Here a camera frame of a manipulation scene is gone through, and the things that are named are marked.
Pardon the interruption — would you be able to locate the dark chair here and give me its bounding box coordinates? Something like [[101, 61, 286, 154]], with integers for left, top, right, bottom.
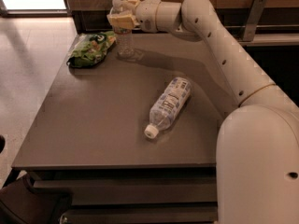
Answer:
[[0, 170, 72, 224]]

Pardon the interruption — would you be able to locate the grey drawer cabinet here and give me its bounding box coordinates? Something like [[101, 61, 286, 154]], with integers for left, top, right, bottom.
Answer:
[[30, 167, 218, 224]]

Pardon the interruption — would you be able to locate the clear water bottle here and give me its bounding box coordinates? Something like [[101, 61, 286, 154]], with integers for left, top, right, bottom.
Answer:
[[110, 0, 136, 58]]

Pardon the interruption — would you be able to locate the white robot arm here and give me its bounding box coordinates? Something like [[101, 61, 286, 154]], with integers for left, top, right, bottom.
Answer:
[[107, 0, 299, 224]]

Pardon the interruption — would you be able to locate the lying labelled water bottle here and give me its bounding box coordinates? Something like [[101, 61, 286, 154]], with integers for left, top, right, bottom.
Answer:
[[144, 77, 192, 139]]

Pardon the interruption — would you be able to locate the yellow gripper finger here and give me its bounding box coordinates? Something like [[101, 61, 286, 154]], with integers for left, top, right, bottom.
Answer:
[[121, 0, 140, 10], [107, 10, 139, 30]]

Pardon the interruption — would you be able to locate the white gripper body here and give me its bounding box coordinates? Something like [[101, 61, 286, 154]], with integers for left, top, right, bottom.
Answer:
[[135, 0, 161, 33]]

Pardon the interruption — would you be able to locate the right metal wall bracket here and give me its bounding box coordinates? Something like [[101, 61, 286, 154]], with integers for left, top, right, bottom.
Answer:
[[240, 0, 267, 42]]

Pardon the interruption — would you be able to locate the green rice chip bag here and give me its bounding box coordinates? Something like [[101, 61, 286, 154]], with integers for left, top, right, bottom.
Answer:
[[66, 31, 116, 68]]

